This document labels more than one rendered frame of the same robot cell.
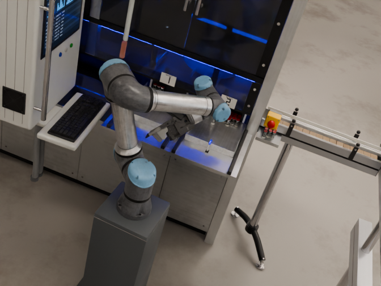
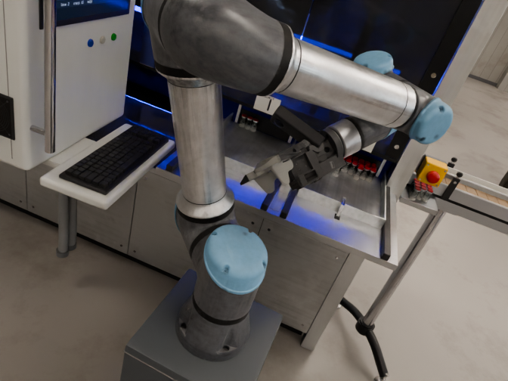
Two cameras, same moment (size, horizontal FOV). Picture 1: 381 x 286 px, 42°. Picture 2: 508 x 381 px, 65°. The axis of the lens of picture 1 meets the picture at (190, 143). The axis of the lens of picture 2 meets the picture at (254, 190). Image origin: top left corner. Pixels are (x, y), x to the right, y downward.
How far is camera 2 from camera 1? 1.33 m
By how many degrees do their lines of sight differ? 4
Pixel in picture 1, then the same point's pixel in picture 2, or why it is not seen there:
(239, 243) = (347, 348)
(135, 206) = (217, 332)
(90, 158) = (146, 224)
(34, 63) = (24, 32)
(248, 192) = not seen: hidden behind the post
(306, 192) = (413, 274)
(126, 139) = (203, 181)
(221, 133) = (351, 189)
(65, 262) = not seen: outside the picture
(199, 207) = (298, 300)
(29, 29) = not seen: outside the picture
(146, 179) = (248, 274)
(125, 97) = (210, 31)
